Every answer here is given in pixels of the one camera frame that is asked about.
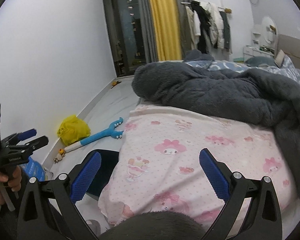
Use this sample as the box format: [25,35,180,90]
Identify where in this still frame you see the dark teal trash bin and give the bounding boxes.
[87,149,119,199]

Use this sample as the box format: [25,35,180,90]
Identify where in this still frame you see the person's left hand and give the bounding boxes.
[0,166,22,205]

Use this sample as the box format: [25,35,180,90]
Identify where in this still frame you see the blue snack bag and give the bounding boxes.
[20,157,53,181]

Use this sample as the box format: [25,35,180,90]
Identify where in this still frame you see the yellow plastic bag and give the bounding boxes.
[57,115,91,146]

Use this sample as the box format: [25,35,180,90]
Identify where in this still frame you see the grey slipper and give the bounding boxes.
[86,219,101,237]

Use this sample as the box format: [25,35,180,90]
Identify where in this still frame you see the blue plush slingshot toy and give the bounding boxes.
[64,117,123,153]

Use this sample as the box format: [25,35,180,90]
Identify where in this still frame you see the person's dark hair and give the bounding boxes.
[99,211,206,240]

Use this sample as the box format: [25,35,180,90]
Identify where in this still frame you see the orange toy on floor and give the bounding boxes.
[111,81,121,87]

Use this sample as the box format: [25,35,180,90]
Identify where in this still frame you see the pink cartoon bed sheet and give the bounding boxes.
[98,105,297,228]

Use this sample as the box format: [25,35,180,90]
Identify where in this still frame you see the dark grey fleece blanket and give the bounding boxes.
[132,61,300,198]

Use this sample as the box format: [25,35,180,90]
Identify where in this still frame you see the grey curtain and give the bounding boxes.
[138,0,158,63]

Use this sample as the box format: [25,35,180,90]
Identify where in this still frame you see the blue patterned duvet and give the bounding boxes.
[185,55,300,85]

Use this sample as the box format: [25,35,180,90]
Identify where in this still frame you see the dark sliding glass door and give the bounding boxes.
[103,0,146,77]

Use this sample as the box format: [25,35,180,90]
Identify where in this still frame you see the beige padded headboard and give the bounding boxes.
[276,34,300,69]

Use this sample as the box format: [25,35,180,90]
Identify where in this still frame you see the white vanity with mirror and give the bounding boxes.
[243,16,278,61]

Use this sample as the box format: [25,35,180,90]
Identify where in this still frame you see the hanging clothes on rack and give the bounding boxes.
[182,1,232,53]

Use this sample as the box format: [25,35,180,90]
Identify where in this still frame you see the yellow curtain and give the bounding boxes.
[149,0,182,61]

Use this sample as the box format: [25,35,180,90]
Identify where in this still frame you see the small duck keychain toy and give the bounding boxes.
[53,148,66,163]

